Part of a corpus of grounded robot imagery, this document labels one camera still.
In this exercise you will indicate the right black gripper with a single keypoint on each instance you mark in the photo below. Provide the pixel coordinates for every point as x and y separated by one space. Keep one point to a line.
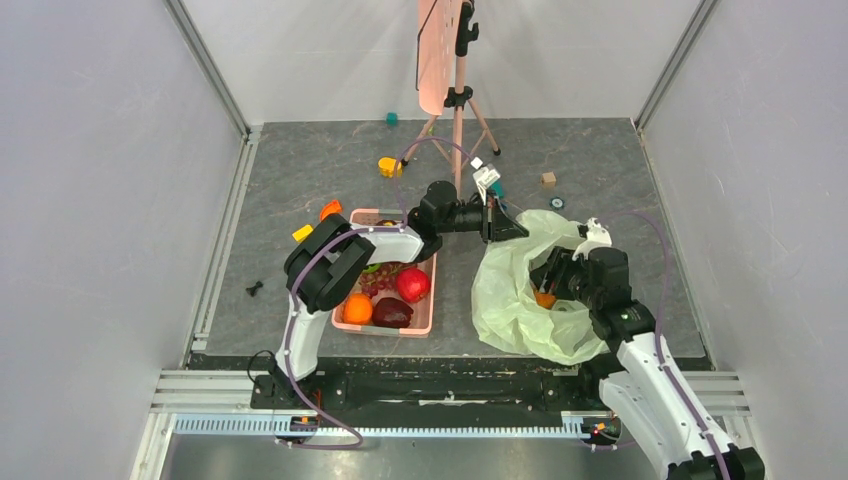
563 275

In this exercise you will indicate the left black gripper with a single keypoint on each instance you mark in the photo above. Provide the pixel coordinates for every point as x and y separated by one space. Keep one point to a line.
496 225

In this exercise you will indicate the orange red fake mango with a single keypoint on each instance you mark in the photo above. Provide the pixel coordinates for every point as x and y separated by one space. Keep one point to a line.
544 300

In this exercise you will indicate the light green plastic bag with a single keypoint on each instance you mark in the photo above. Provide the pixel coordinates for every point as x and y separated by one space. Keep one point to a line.
504 309

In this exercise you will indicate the orange fake orange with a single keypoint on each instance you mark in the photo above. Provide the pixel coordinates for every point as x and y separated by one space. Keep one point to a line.
358 309

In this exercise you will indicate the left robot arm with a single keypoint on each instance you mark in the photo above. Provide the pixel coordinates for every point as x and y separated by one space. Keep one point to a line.
323 270

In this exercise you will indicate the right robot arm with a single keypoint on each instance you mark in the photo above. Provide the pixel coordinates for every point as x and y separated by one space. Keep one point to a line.
638 379

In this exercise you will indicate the red fake grape bunch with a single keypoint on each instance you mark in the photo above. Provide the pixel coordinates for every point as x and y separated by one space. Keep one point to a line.
382 281

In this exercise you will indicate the dark red fake pomegranate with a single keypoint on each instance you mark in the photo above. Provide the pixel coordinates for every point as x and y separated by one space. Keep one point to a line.
391 312

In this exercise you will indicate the teal rectangular block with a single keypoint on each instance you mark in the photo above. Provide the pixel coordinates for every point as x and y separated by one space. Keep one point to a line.
498 189

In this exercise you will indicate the small wooden cube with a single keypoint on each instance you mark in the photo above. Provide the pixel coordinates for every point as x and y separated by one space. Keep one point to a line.
548 179

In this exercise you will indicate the yellow toy block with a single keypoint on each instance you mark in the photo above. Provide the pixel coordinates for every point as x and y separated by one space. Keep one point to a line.
390 167

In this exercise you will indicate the pink plastic basket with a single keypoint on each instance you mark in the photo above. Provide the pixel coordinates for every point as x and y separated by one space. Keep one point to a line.
422 319

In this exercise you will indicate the pink tripod stand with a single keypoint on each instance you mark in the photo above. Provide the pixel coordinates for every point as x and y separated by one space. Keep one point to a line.
459 99

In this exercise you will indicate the orange curved toy piece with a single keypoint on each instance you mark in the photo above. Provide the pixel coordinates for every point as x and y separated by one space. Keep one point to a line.
331 208

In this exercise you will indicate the small yellow block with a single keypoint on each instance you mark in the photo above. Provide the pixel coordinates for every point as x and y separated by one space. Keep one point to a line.
302 233

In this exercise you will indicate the pink board on tripod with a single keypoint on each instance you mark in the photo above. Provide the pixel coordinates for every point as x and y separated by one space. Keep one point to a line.
436 34

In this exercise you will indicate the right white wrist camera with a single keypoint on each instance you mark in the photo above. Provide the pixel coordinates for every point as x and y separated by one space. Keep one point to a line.
594 235

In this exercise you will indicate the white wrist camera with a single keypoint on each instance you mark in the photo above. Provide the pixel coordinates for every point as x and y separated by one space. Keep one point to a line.
594 235
484 175

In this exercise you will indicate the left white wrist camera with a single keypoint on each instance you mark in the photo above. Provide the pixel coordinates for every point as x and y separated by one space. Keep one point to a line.
484 175

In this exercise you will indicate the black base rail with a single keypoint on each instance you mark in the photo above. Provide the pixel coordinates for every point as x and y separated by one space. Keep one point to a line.
346 383

